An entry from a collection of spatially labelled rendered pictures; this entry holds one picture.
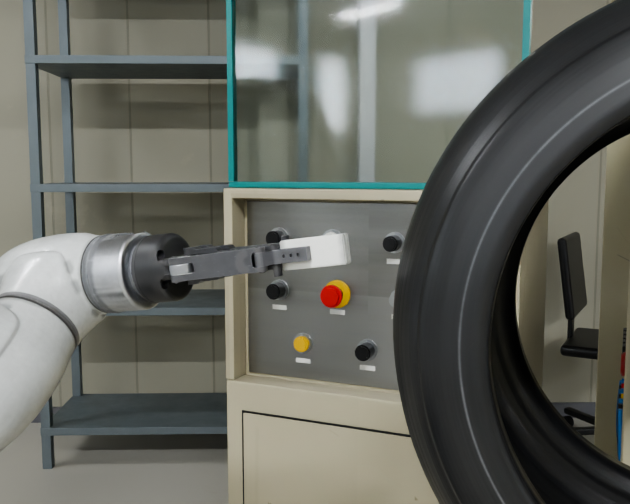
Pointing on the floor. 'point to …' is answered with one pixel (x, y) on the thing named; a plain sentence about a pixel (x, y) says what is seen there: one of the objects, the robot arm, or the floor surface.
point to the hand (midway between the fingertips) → (315, 251)
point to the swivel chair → (578, 347)
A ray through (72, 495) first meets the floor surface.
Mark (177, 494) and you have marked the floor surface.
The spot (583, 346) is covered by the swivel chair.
